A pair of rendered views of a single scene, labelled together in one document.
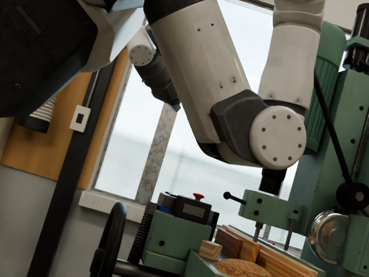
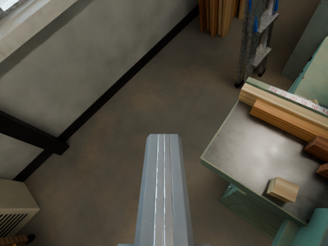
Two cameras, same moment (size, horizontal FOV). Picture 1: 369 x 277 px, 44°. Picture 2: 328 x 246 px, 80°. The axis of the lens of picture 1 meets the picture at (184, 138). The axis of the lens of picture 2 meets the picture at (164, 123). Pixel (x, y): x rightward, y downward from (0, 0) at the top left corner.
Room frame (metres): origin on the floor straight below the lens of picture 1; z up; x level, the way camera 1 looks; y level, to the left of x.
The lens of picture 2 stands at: (1.35, 0.05, 1.35)
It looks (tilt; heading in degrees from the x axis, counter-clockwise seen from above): 64 degrees down; 339
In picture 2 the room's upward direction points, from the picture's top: 25 degrees counter-clockwise
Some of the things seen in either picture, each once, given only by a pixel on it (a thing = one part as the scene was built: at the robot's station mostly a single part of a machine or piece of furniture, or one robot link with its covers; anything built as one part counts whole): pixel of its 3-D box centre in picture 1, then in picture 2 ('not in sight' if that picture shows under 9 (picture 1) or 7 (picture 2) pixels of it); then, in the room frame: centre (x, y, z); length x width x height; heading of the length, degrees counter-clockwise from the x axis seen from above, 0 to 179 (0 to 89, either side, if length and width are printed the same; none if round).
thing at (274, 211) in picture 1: (270, 213); not in sight; (1.14, -0.26, 1.03); 0.14 x 0.07 x 0.09; 100
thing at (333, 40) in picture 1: (297, 88); not in sight; (1.13, -0.24, 1.35); 0.18 x 0.18 x 0.31
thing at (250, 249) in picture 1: (238, 247); not in sight; (1.12, -0.20, 0.93); 0.22 x 0.01 x 0.06; 10
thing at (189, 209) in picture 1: (182, 204); not in sight; (1.12, -0.04, 0.99); 0.13 x 0.11 x 0.06; 10
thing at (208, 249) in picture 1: (210, 250); not in sight; (1.00, -0.12, 0.92); 0.03 x 0.03 x 0.03; 53
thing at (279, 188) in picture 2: not in sight; (282, 190); (1.27, -0.08, 0.92); 0.04 x 0.03 x 0.04; 17
